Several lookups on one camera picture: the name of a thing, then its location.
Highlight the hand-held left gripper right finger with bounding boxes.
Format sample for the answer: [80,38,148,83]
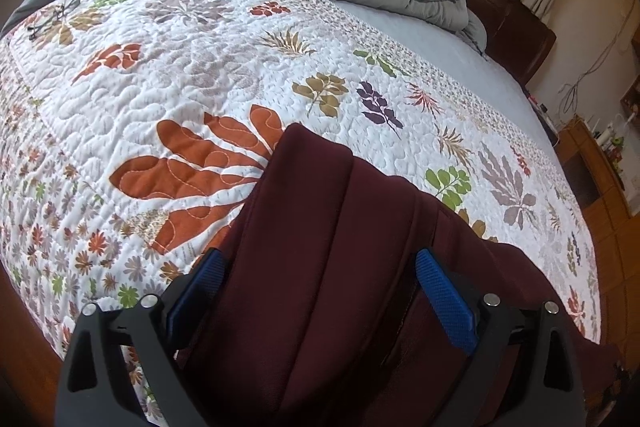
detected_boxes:
[415,248,587,427]

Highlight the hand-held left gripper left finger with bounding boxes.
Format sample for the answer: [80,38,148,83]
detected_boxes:
[54,248,232,427]

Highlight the maroon pants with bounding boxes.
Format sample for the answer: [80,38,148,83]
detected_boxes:
[172,123,626,427]

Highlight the floral quilted bedspread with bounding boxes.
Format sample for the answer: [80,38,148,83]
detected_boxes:
[0,0,601,427]

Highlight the group of bottles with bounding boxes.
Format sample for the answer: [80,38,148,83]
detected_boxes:
[592,114,633,175]

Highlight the light blue bed sheet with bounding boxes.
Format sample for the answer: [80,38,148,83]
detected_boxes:
[330,0,566,148]

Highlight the hanging wall cable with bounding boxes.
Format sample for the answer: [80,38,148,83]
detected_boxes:
[557,4,632,128]

